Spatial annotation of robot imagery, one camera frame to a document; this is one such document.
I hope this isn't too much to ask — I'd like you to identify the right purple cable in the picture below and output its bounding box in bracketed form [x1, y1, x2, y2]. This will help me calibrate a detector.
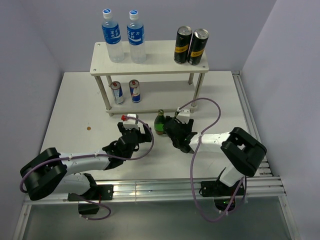
[178, 97, 248, 223]

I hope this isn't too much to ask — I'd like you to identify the left black tall can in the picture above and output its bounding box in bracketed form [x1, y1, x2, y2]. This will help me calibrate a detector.
[173, 25, 193, 64]

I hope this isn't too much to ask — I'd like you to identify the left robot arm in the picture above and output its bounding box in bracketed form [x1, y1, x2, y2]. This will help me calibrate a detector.
[19, 122, 155, 201]

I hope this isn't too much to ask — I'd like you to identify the aluminium side rail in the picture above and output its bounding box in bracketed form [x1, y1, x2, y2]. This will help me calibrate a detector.
[231, 71, 273, 177]

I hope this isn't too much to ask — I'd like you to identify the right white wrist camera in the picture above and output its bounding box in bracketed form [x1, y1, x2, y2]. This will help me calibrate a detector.
[174, 108, 191, 124]

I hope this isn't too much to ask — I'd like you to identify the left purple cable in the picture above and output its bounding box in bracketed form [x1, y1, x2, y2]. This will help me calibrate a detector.
[19, 116, 155, 221]

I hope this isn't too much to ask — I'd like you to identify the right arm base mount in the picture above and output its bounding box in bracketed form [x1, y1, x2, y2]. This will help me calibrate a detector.
[199, 180, 246, 211]

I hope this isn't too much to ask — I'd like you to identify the right black tall can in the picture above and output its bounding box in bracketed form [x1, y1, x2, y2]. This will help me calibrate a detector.
[187, 28, 209, 66]

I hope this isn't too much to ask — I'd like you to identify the white two-tier shelf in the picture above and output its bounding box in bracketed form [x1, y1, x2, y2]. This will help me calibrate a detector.
[90, 40, 209, 116]

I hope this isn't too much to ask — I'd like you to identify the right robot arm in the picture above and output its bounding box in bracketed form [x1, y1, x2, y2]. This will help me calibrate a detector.
[163, 116, 267, 195]

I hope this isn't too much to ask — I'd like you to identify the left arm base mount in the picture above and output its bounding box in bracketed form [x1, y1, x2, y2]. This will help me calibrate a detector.
[67, 184, 114, 221]

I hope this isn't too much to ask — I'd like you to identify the black tall can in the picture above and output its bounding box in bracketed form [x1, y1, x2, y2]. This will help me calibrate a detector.
[187, 28, 209, 66]
[173, 25, 193, 64]

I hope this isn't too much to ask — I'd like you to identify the purple cable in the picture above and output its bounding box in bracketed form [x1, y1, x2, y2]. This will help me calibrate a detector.
[178, 97, 248, 223]
[19, 116, 155, 221]

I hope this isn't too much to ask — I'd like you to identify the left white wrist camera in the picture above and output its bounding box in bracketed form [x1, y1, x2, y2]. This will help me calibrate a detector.
[121, 113, 139, 130]

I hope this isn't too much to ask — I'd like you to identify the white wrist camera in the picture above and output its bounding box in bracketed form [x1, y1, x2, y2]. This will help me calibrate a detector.
[121, 113, 139, 130]
[174, 108, 191, 124]

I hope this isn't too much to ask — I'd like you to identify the aluminium front rail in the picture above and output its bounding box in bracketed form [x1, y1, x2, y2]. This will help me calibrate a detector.
[22, 176, 287, 205]

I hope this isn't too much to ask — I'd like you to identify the blue-label water bottle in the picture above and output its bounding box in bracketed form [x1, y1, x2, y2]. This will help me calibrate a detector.
[101, 8, 125, 63]
[127, 10, 147, 64]

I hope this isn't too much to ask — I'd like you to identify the silver energy can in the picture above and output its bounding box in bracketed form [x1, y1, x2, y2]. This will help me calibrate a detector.
[110, 81, 125, 105]
[129, 79, 141, 103]

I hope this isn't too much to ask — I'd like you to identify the left green glass bottle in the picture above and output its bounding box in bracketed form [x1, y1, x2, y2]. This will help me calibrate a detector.
[154, 109, 166, 135]

